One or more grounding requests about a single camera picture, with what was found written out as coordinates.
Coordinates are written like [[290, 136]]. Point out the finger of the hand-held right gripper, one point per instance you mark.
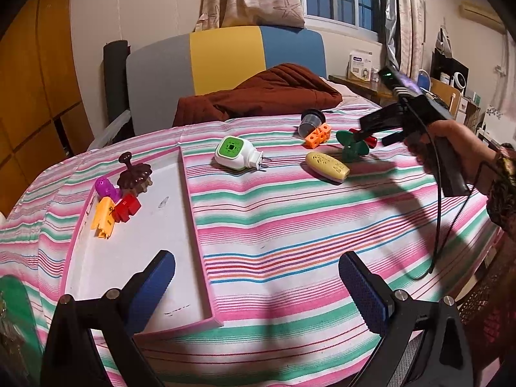
[[395, 138], [381, 121]]

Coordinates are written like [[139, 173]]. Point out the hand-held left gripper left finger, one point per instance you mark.
[[155, 286]]

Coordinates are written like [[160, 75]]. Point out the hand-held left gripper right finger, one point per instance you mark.
[[363, 290]]

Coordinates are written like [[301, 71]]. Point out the green flower-shaped toy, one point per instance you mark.
[[351, 149]]

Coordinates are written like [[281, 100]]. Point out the white tray with pink rim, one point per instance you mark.
[[161, 229]]

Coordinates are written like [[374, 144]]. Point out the orange toy block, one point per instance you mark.
[[318, 135]]

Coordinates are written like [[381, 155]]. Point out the dark cylindrical cup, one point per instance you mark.
[[311, 120]]

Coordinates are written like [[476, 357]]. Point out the yellow oval perforated case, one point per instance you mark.
[[326, 166]]

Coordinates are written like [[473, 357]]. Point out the red toy block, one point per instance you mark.
[[127, 209]]

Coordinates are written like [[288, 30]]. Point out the yellow toy block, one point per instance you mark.
[[104, 217]]

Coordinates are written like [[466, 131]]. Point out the purple toy figure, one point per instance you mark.
[[105, 188]]

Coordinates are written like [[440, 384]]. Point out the brown toy piece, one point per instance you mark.
[[135, 177]]

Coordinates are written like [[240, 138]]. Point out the person's right hand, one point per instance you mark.
[[471, 149]]

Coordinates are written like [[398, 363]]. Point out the red toy rod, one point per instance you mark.
[[373, 142]]

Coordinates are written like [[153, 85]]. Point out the wooden nightstand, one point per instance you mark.
[[363, 88]]

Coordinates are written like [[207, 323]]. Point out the white blue cardboard box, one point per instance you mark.
[[360, 64]]

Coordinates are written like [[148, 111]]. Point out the silver floral curtain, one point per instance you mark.
[[407, 16]]

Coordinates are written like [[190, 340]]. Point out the brown quilted jacket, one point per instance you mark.
[[274, 88]]

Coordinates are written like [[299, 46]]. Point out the brown wicker chair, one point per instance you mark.
[[492, 314]]

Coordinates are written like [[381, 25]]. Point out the green glass round table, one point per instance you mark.
[[16, 314]]

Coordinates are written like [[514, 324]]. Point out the green white plug-in device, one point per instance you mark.
[[234, 153]]

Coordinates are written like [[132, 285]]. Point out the black foam roll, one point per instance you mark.
[[115, 80]]

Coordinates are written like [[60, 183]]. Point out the grey yellow blue headboard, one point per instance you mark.
[[161, 72]]

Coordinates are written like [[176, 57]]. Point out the wooden wardrobe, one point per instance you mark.
[[36, 88]]

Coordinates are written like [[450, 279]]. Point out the wall air conditioner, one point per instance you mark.
[[481, 14]]

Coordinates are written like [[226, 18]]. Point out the plastic wrapped bed rail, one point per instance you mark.
[[115, 127]]

